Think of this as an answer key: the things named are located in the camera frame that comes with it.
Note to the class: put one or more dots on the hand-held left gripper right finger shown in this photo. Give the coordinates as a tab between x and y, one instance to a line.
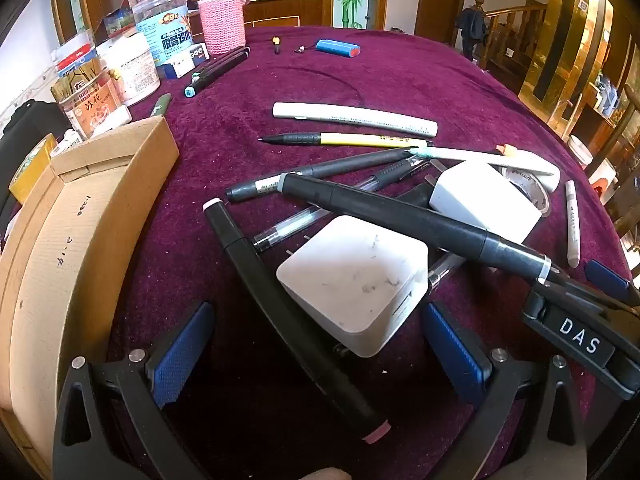
452	355

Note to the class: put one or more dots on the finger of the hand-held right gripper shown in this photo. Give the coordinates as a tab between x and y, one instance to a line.
560	310
607	280

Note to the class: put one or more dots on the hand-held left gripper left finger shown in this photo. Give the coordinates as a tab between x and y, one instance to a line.
182	355

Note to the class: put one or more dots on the short white crayon marker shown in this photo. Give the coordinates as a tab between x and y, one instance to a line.
572	225

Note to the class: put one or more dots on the clear gel pen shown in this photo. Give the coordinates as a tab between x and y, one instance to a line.
280	235
445	267

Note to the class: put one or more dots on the black marker with pink ends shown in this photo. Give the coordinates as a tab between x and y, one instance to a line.
280	305

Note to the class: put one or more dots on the dark tape roll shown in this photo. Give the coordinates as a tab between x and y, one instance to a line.
537	195

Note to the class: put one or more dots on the large white charger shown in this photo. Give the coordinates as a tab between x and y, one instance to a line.
350	275

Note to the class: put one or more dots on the small white charger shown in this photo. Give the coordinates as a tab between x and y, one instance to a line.
480	200

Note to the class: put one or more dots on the black marker with grey collar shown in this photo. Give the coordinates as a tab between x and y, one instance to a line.
400	215

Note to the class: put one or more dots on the shallow cardboard box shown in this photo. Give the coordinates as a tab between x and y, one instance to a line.
50	285

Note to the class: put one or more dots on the white pen with teal tip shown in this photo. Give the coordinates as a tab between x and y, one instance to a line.
460	154

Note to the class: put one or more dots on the dark grey pen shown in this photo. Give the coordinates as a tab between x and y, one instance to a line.
300	175

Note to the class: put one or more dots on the yellow and black mechanical pencil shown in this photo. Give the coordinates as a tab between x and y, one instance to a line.
360	139

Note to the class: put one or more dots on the long white marker pen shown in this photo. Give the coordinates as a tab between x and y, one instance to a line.
350	116

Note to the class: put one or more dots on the white jar with lid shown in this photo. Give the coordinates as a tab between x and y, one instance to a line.
582	152

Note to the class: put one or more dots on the wooden display shelf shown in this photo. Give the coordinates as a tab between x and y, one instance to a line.
605	110

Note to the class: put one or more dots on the yellow tape roll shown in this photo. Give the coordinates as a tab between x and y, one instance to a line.
30	170

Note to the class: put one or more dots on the small white item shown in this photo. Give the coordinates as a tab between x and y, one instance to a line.
67	142

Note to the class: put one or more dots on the wooden stair railing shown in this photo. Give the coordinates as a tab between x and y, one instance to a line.
510	30

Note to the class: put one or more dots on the black leather sofa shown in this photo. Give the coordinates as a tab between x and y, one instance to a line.
20	120

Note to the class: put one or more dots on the white plastic jar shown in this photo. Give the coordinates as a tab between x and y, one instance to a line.
132	70

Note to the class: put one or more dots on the small white and blue box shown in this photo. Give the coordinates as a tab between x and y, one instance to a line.
187	60

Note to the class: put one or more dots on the red and blue lid container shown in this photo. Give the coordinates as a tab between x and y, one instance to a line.
75	57

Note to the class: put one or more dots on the clear jar with blue label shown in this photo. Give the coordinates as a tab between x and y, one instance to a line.
167	35

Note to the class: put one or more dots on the small black and yellow item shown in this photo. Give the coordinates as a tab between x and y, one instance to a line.
276	45

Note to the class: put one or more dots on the small charm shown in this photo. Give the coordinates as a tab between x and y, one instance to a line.
302	50

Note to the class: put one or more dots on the blue cylinder with orange end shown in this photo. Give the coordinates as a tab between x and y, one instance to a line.
335	47

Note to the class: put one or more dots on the pink knitted bottle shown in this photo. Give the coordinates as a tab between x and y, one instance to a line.
220	22

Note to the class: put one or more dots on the white and blue carton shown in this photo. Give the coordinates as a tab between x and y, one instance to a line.
120	22

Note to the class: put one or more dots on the wooden cabinet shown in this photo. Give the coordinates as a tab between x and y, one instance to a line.
285	7

